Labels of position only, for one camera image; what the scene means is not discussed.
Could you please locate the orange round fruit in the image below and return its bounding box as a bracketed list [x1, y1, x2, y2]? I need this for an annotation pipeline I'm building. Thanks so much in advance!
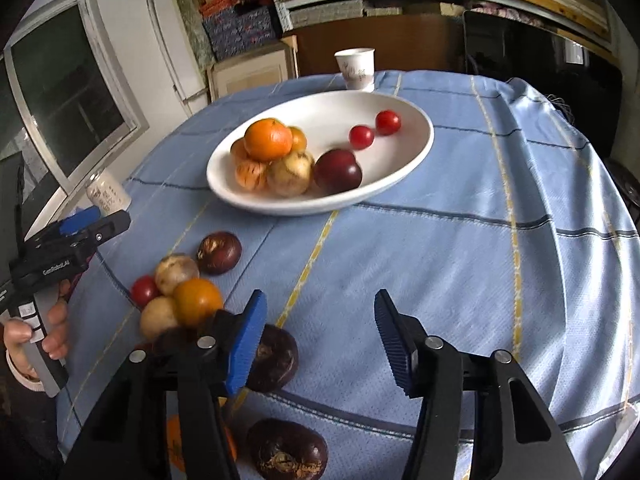
[171, 278, 224, 327]

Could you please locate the large dark red apple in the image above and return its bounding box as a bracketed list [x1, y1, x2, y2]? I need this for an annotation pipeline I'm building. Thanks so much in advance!
[314, 148, 362, 194]

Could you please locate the orange striped fruit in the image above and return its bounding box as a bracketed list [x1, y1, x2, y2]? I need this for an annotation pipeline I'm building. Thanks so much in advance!
[234, 159, 268, 192]

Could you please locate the tan yellow apple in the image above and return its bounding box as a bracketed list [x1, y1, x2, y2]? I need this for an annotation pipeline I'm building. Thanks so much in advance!
[267, 151, 314, 197]

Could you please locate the small red tomato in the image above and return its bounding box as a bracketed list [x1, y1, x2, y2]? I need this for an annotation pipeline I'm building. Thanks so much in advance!
[375, 110, 402, 136]

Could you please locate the large orange mandarin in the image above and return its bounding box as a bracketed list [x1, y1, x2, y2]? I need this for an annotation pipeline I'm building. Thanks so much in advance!
[243, 118, 293, 162]

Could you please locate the person's left hand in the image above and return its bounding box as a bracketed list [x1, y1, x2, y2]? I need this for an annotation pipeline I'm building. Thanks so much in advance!
[3, 280, 70, 382]

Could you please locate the dark mangosteen near gripper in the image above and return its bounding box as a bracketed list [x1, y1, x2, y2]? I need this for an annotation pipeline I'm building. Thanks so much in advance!
[246, 324, 299, 393]

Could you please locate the white beverage can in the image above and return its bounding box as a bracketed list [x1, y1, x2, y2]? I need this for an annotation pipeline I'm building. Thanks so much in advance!
[86, 169, 131, 217]

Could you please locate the dark purple plum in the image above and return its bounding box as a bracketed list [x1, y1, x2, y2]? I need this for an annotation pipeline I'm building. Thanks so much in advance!
[246, 418, 329, 479]

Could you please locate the light blue checked tablecloth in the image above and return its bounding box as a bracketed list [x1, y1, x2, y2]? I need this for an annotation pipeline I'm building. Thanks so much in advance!
[58, 72, 639, 479]

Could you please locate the white paper cup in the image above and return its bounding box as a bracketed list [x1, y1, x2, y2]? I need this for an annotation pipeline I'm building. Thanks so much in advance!
[334, 48, 375, 92]

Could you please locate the framed picture leaning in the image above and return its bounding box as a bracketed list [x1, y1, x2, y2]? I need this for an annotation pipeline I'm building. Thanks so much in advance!
[206, 36, 299, 102]

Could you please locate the window with metal frame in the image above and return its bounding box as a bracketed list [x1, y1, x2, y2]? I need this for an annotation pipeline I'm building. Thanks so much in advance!
[1, 0, 149, 234]

